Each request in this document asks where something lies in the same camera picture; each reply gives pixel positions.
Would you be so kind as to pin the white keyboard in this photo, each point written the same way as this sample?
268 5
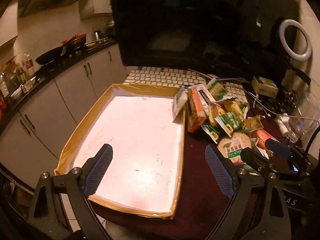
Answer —
162 76

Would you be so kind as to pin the yellow snack packet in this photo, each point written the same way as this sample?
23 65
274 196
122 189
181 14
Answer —
233 107

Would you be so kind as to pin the dark red tablecloth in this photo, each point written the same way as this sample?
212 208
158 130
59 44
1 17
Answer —
200 200

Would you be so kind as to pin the clear plastic container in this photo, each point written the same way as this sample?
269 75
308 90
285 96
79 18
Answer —
306 107

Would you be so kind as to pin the white bowl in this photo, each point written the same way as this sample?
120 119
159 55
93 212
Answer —
16 94

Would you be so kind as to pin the gold-edged white cardboard tray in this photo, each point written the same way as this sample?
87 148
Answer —
137 142

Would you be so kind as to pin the steel kettle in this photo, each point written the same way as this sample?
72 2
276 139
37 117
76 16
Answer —
98 35

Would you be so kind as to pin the red bag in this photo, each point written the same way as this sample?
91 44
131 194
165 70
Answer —
2 105

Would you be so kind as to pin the cluttered storage shelf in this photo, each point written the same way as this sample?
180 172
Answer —
20 195

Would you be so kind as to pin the red pot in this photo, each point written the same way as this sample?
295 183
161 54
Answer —
75 40

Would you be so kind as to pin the small white bottle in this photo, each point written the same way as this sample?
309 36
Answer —
284 130

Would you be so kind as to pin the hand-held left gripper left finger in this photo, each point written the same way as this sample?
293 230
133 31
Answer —
100 165

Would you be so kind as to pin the yellow square cracker packet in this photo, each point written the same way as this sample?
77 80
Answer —
215 113

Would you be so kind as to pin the olive brown snack packet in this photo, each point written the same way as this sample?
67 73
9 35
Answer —
253 123

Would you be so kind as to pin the blue white snack packet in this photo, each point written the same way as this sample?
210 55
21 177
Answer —
180 102

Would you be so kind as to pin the round cracker packet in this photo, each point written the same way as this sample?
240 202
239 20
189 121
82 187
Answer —
233 146

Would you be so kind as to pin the orange snack packet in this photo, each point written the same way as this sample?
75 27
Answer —
261 136
196 110

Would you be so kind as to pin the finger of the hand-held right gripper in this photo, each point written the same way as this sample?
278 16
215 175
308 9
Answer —
277 148
252 158

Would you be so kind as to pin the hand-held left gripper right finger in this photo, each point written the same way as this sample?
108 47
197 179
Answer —
220 172

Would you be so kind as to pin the white green snack packet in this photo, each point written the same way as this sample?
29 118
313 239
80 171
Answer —
228 122

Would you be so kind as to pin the white green cardboard box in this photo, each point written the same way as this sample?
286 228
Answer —
265 87

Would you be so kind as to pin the white wall cabinet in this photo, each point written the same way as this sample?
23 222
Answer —
97 5

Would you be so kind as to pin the row of condiment bottles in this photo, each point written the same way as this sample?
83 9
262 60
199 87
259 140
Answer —
20 72

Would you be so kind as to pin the white kitchen base cabinets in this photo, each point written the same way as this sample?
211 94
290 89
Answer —
70 92

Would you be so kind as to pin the white charger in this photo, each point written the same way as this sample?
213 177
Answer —
282 118

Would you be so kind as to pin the black kitchen countertop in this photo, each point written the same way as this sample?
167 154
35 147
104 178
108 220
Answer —
57 67

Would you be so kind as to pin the black computer monitor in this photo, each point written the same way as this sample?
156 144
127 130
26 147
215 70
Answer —
200 30

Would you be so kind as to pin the black frying pan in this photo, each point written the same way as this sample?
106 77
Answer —
50 56

